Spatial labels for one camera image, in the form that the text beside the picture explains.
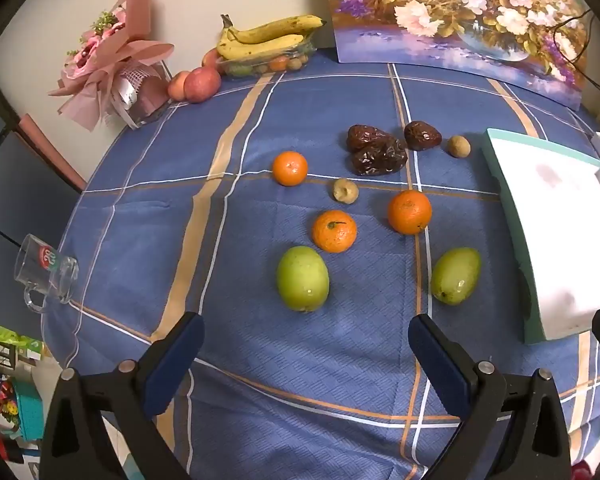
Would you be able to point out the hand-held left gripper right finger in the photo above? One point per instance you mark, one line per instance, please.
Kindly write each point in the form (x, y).
(437, 360)

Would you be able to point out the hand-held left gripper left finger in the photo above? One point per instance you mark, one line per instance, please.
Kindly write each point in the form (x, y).
(177, 355)

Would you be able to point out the green mango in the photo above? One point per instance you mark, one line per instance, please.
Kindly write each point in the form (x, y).
(456, 276)
(302, 277)

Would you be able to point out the white box with teal rim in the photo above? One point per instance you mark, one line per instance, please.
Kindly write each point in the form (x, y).
(555, 230)

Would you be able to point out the orange mandarin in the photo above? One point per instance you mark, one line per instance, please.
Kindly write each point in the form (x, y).
(290, 168)
(334, 232)
(410, 212)

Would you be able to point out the tan longan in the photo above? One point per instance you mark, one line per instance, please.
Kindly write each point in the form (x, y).
(345, 192)
(459, 146)

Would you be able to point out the brown dried date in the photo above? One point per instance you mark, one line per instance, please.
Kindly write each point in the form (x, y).
(365, 136)
(380, 159)
(422, 136)

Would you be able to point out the clear glass mug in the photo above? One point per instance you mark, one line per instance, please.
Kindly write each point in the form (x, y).
(45, 270)

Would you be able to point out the teal plastic basket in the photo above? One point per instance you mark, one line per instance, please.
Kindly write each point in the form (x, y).
(27, 410)

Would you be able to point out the colourful printed package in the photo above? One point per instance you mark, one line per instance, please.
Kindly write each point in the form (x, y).
(5, 340)

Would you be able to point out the blue plaid tablecloth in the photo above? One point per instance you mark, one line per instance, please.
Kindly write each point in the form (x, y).
(280, 125)

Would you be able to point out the orange peach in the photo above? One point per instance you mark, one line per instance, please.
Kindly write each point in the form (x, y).
(176, 86)

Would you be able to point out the red apple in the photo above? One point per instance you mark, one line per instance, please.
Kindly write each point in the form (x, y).
(202, 85)

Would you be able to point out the clear plastic fruit container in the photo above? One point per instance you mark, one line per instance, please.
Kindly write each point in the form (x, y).
(260, 66)

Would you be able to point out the pink wrapped flower bouquet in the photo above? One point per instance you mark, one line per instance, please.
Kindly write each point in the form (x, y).
(105, 60)

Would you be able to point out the yellow banana bunch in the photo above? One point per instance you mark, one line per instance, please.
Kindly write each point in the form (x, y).
(265, 40)

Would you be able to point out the flower painting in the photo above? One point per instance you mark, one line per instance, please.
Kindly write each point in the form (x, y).
(430, 20)

